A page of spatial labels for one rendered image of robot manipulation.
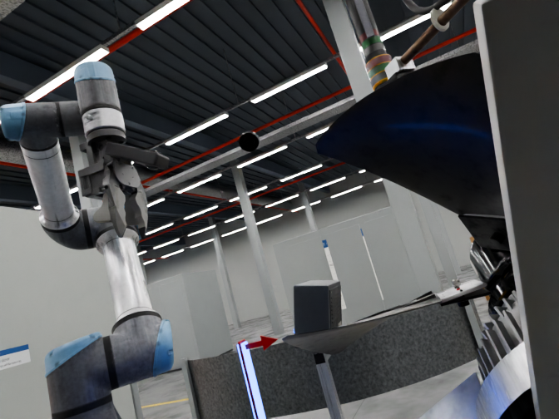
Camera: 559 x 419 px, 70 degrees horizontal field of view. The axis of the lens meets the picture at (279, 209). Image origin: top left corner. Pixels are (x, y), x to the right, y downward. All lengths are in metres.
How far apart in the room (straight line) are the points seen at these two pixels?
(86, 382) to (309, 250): 6.22
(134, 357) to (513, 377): 0.74
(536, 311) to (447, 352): 2.33
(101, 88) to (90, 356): 0.55
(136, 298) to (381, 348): 1.70
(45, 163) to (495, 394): 0.93
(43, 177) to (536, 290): 0.97
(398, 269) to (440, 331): 4.08
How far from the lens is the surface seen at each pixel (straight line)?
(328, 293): 1.23
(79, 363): 0.97
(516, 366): 0.45
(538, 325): 0.35
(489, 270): 0.62
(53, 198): 1.11
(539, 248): 0.30
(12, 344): 2.24
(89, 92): 0.87
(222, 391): 2.81
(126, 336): 0.99
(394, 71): 0.65
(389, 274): 6.69
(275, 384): 2.56
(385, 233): 6.67
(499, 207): 0.55
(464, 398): 0.63
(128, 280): 1.08
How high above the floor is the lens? 1.26
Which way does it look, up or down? 11 degrees up
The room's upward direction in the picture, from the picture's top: 16 degrees counter-clockwise
